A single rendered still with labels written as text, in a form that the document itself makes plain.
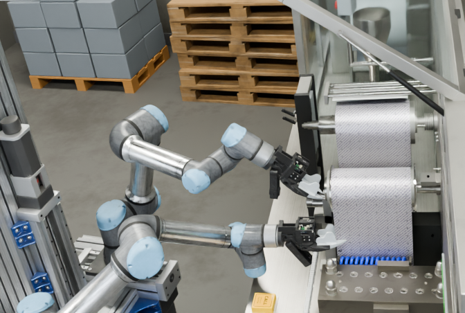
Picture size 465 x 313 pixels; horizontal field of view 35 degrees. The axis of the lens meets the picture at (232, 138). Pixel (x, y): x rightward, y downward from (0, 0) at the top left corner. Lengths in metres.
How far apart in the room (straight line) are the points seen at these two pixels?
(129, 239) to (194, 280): 1.76
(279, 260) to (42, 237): 0.82
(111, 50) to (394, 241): 4.04
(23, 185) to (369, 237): 1.13
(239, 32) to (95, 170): 1.42
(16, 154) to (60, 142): 3.20
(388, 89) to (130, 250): 0.96
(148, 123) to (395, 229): 0.89
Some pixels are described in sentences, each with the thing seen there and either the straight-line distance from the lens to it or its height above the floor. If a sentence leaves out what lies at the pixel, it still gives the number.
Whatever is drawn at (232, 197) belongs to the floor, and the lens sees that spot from 4.53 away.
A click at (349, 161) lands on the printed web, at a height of 1.23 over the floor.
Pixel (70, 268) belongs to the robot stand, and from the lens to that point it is 2.74.
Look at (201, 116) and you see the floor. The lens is 5.49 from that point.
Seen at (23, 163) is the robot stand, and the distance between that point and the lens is 2.44.
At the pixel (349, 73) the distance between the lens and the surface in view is 3.18.
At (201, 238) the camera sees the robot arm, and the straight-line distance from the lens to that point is 2.44.
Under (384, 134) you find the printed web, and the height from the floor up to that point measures 1.34.
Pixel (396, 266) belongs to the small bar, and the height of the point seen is 1.04.
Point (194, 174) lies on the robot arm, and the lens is 2.19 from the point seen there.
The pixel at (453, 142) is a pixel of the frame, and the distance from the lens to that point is 1.73.
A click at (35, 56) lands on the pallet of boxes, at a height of 0.31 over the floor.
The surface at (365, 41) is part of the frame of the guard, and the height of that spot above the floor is 1.83.
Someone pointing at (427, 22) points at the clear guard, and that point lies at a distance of 2.21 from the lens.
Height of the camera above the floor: 2.57
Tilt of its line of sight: 30 degrees down
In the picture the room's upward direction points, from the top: 10 degrees counter-clockwise
